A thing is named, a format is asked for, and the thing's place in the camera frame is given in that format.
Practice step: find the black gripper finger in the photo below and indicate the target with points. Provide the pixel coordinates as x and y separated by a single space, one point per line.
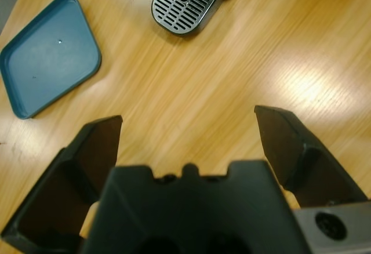
313 167
58 178

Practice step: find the teal plastic tray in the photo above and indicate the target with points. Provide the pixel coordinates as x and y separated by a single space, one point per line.
49 57

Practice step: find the metal drip tray grate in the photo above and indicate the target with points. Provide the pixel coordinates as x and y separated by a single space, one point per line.
179 10

